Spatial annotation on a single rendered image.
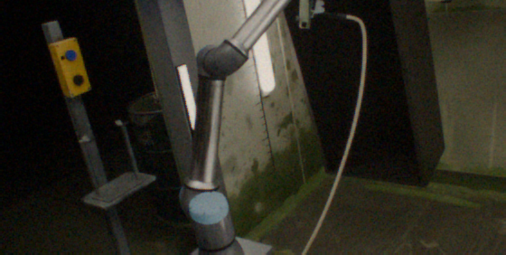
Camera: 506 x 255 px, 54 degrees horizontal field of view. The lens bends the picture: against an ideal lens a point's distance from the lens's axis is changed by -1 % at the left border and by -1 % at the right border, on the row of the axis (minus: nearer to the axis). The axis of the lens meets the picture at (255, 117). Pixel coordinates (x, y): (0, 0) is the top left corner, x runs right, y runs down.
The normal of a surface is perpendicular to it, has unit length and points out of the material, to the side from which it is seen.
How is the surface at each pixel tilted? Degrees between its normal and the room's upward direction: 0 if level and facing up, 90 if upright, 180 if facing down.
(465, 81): 57
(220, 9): 90
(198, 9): 90
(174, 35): 90
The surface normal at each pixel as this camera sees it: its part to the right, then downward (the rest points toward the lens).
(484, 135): -0.59, -0.20
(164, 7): 0.79, 0.06
